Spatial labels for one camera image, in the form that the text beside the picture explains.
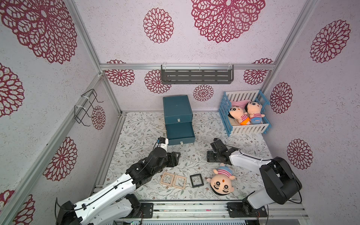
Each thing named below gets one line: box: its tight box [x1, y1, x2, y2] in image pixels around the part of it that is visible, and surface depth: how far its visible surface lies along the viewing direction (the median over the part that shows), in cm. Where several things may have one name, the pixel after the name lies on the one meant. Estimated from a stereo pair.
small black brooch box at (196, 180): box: [189, 173, 204, 188], surface depth 85 cm
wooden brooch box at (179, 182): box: [172, 174, 187, 190], surface depth 85 cm
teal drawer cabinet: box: [162, 94, 196, 146], surface depth 94 cm
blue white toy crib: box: [218, 90, 272, 137], surface depth 105 cm
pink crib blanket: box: [230, 99, 251, 110], surface depth 115 cm
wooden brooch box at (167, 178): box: [160, 172, 175, 186], surface depth 87 cm
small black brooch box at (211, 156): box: [206, 150, 218, 163], surface depth 85 cm
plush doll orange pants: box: [227, 105, 251, 126], surface depth 105 cm
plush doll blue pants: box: [244, 101, 266, 125], surface depth 104 cm
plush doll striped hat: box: [206, 162, 236, 196], surface depth 78 cm
